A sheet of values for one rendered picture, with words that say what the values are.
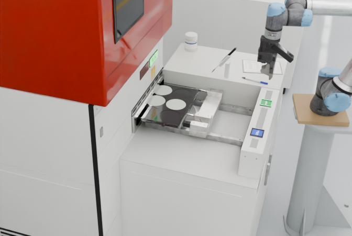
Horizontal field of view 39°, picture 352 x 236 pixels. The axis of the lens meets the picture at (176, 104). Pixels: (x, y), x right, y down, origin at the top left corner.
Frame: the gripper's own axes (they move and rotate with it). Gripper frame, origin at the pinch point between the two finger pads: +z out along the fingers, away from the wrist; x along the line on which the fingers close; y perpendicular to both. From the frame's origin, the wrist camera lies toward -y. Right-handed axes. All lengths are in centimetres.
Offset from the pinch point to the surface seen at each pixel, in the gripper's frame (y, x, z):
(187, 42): 52, -40, 8
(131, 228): 54, 46, 72
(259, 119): 1.6, 14.2, 15.0
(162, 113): 48, 16, 21
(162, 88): 56, -6, 21
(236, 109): 15.9, -7.9, 25.9
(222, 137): 17.2, 19.1, 25.8
